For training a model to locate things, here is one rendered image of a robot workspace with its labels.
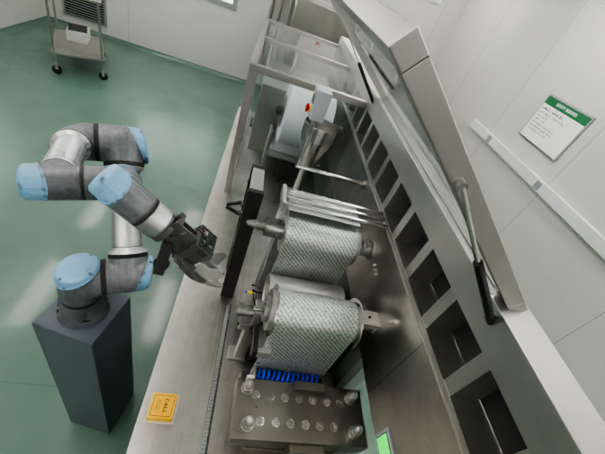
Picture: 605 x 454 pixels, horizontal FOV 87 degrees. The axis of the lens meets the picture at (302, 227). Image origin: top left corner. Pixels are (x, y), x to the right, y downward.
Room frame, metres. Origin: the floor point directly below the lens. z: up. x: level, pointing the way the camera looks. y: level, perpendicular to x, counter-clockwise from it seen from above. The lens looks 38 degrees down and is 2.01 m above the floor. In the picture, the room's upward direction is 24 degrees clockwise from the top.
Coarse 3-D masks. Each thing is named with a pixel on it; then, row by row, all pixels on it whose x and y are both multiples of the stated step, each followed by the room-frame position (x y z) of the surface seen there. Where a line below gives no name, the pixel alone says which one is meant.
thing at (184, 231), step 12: (180, 216) 0.49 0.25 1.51; (168, 228) 0.46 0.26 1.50; (180, 228) 0.47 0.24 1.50; (192, 228) 0.49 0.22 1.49; (204, 228) 0.53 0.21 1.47; (156, 240) 0.44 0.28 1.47; (168, 240) 0.47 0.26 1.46; (180, 240) 0.48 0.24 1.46; (192, 240) 0.48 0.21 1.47; (204, 240) 0.50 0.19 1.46; (216, 240) 0.54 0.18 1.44; (180, 252) 0.46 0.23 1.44; (192, 252) 0.46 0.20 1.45; (204, 252) 0.47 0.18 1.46; (192, 264) 0.47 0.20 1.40
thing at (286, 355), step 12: (276, 348) 0.51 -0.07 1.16; (288, 348) 0.52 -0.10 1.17; (300, 348) 0.53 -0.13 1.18; (312, 348) 0.54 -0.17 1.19; (324, 348) 0.55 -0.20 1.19; (336, 348) 0.56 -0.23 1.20; (264, 360) 0.50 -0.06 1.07; (276, 360) 0.51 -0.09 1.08; (288, 360) 0.52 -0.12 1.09; (300, 360) 0.53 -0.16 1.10; (312, 360) 0.55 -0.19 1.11; (324, 360) 0.56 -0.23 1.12; (300, 372) 0.54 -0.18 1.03; (312, 372) 0.55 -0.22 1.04; (324, 372) 0.56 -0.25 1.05
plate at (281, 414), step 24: (240, 384) 0.43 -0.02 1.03; (264, 384) 0.46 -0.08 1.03; (288, 384) 0.49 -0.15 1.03; (240, 408) 0.37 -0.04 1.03; (264, 408) 0.40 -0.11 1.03; (288, 408) 0.42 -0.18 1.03; (312, 408) 0.45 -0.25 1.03; (336, 408) 0.48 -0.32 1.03; (360, 408) 0.51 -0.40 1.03; (240, 432) 0.32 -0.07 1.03; (264, 432) 0.34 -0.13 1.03; (288, 432) 0.36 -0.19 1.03; (312, 432) 0.39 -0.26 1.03; (336, 432) 0.41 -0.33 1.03
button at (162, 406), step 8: (152, 400) 0.34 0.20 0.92; (160, 400) 0.35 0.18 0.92; (168, 400) 0.35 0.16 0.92; (176, 400) 0.37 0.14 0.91; (152, 408) 0.32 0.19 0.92; (160, 408) 0.33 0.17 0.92; (168, 408) 0.33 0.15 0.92; (152, 416) 0.30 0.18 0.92; (160, 416) 0.31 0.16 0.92; (168, 416) 0.32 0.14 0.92
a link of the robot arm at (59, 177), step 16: (64, 128) 0.70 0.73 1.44; (80, 128) 0.73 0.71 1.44; (64, 144) 0.59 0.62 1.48; (80, 144) 0.66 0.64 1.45; (48, 160) 0.47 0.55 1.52; (64, 160) 0.50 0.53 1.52; (80, 160) 0.57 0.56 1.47; (16, 176) 0.40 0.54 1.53; (32, 176) 0.41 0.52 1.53; (48, 176) 0.43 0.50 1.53; (64, 176) 0.44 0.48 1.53; (80, 176) 0.46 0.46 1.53; (32, 192) 0.40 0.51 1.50; (48, 192) 0.41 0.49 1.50; (64, 192) 0.43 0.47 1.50; (80, 192) 0.45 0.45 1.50
